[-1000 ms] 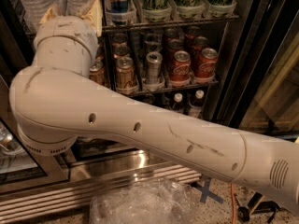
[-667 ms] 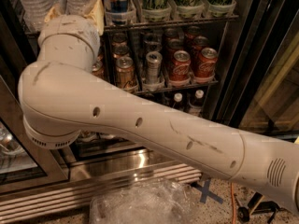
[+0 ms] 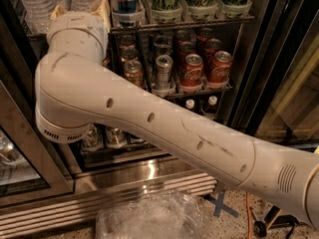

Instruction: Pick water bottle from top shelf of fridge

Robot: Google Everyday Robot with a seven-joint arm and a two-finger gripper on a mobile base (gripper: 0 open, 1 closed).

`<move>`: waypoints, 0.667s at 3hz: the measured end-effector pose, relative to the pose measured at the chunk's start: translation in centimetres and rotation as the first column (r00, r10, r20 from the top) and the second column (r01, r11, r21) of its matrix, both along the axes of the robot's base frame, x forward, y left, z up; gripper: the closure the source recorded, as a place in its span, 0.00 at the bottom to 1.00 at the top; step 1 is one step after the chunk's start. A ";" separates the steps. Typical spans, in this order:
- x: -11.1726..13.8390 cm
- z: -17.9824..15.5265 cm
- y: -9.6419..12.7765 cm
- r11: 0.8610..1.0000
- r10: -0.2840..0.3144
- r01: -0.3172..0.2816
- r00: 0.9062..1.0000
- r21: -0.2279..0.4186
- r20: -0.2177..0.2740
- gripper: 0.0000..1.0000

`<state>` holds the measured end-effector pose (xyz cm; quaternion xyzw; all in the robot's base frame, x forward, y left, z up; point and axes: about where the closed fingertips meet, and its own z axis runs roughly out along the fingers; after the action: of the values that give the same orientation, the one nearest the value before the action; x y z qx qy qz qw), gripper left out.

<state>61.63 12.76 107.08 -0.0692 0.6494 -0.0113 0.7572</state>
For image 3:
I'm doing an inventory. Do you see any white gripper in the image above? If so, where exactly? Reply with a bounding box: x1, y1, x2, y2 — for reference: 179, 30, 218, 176
46, 0, 112, 64

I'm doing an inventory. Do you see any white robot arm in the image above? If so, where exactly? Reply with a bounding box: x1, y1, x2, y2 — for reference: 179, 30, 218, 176
35, 11, 319, 228

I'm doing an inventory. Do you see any left white-capped drink bottle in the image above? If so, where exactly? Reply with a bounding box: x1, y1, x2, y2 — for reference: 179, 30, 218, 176
185, 99, 195, 111

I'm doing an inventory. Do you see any white-capped drink bottle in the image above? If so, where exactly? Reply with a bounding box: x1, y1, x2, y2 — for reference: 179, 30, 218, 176
202, 96, 217, 120
185, 99, 195, 111

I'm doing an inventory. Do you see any right white-capped drink bottle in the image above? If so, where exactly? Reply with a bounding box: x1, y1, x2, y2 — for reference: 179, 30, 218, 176
202, 96, 217, 120

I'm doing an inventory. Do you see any left closed fridge door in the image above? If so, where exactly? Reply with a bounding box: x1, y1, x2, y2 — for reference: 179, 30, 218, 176
0, 66, 74, 208

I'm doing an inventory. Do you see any steel fridge base grille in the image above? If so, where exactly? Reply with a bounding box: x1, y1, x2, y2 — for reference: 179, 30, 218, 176
0, 151, 224, 239

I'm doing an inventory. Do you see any open glass fridge door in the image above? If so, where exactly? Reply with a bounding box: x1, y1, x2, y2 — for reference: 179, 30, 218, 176
226, 0, 319, 151

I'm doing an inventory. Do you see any front right gold can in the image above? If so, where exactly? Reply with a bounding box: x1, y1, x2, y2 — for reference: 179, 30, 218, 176
124, 60, 145, 88

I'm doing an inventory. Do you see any silver slim can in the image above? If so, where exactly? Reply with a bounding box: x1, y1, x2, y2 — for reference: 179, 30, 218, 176
156, 55, 173, 90

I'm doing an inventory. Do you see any front left cola can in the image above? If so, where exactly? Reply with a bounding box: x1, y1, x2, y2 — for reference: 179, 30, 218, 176
179, 54, 203, 87

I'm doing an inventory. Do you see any cola can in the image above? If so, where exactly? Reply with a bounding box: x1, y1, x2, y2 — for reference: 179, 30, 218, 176
179, 54, 203, 87
206, 51, 232, 84

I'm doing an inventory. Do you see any front left pale can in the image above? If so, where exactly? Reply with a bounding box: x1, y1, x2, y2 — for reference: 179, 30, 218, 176
81, 124, 104, 151

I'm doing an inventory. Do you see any pale can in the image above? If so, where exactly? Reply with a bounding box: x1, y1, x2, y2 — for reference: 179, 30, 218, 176
106, 126, 128, 148
81, 124, 104, 151

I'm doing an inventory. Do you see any front right cola can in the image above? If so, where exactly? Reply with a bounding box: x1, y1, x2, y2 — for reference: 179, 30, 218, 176
206, 51, 232, 84

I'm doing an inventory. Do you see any crumpled clear plastic wrap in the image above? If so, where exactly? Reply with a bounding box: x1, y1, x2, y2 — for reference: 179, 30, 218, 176
95, 191, 211, 239

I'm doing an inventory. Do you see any blue tape cross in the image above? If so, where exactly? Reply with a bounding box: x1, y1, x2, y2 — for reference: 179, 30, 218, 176
204, 190, 238, 218

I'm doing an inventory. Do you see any top wire shelf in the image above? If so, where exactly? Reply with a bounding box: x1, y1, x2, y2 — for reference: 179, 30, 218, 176
22, 15, 255, 40

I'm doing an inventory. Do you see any wire shelf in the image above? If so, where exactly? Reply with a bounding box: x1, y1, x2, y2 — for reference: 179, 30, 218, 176
22, 15, 255, 40
165, 84, 232, 100

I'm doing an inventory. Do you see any middle wire shelf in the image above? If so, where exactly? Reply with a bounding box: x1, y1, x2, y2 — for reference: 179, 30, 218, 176
165, 84, 232, 100

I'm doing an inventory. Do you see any orange extension cable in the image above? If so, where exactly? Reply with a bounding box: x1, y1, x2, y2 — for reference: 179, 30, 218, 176
245, 192, 253, 239

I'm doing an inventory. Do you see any yellow black stand frame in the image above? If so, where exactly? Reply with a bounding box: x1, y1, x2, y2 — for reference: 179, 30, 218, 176
253, 205, 300, 239

